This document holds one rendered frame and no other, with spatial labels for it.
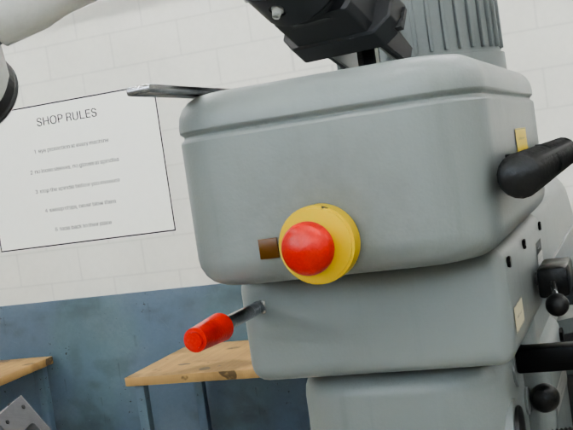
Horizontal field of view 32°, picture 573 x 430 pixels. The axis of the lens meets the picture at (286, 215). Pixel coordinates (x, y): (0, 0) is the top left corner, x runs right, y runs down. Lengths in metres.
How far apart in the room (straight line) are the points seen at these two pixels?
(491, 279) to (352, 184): 0.16
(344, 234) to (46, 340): 5.58
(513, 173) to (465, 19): 0.42
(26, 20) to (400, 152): 0.31
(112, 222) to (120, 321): 0.58
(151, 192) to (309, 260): 5.08
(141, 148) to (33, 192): 0.78
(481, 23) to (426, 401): 0.46
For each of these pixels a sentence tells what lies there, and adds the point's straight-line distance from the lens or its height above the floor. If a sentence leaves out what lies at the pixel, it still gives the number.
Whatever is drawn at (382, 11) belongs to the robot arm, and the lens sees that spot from 0.92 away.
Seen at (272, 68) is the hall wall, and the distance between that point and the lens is 5.49.
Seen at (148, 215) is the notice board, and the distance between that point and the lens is 5.82.
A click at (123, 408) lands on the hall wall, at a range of 6.12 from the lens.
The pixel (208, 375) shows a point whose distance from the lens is 4.89.
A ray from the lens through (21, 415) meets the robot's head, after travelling 0.68.
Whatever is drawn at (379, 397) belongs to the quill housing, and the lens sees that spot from 0.92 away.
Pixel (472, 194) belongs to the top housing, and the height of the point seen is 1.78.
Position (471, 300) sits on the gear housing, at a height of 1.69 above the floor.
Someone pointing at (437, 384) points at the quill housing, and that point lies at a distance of 0.91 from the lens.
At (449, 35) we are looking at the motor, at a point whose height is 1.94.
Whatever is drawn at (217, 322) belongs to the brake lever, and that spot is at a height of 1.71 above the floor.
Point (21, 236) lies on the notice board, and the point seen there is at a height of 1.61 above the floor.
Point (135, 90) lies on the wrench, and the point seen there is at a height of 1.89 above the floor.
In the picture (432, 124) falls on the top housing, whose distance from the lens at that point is 0.75.
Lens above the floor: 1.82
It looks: 3 degrees down
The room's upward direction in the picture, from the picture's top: 8 degrees counter-clockwise
